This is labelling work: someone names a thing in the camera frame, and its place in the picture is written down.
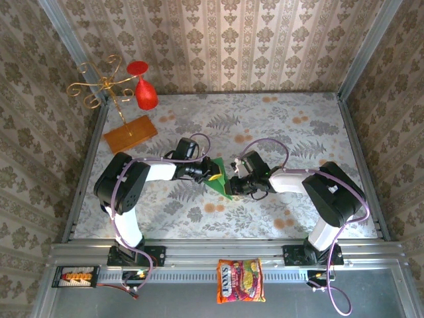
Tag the small left circuit board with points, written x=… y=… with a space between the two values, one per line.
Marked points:
x=136 y=275

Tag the small right circuit board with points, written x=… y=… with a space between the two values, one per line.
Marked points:
x=318 y=277

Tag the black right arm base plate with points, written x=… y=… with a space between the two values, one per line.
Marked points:
x=291 y=255

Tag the black board yellow connectors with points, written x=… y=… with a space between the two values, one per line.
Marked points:
x=76 y=276

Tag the green paper sheet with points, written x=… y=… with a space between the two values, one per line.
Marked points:
x=221 y=189

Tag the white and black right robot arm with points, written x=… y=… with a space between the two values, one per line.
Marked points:
x=334 y=195

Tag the small circuit board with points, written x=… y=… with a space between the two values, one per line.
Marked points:
x=136 y=275
x=318 y=277

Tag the red wine glass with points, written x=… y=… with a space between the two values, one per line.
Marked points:
x=145 y=96

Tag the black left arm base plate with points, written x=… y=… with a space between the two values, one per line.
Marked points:
x=155 y=255

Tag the orange candy bag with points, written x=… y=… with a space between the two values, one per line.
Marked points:
x=240 y=281

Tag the aluminium frame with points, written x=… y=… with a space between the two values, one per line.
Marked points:
x=215 y=253

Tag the floral table cover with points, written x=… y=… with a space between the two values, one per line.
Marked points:
x=232 y=222

